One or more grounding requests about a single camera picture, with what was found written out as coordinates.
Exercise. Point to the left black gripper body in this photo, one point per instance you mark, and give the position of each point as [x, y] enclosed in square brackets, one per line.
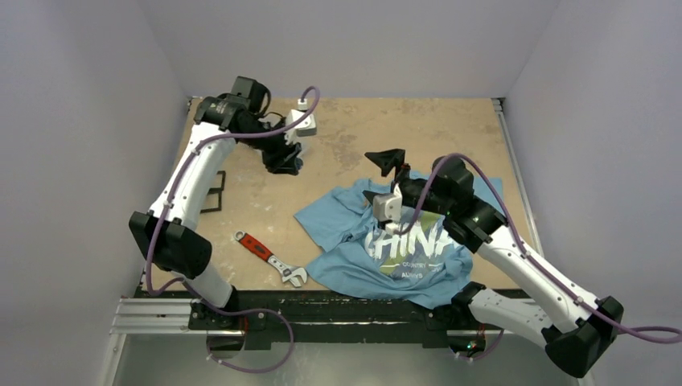
[273, 148]

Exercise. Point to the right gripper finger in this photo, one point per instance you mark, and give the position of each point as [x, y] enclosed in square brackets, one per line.
[369, 196]
[389, 161]

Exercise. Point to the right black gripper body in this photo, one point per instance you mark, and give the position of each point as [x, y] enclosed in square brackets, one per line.
[398, 174]

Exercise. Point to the light blue printed t-shirt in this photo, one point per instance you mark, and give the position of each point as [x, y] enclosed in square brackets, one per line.
[359, 259]

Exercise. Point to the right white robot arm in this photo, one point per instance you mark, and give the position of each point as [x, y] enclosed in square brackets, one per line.
[573, 326]

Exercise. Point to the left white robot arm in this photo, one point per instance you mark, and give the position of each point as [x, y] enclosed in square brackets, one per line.
[166, 233]

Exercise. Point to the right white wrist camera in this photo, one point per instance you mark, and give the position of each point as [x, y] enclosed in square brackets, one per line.
[387, 210]

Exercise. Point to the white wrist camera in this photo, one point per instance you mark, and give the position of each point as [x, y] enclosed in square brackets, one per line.
[387, 210]
[306, 128]

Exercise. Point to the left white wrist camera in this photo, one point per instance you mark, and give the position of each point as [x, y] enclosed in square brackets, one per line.
[306, 128]

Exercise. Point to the black frame stand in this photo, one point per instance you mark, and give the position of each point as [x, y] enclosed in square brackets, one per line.
[217, 192]

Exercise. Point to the red handled adjustable wrench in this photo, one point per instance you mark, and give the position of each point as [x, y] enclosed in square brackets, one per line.
[294, 275]

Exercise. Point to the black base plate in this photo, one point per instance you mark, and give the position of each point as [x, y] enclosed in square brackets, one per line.
[264, 317]

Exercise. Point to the aluminium rail frame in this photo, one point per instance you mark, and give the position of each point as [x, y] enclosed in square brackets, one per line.
[264, 204]

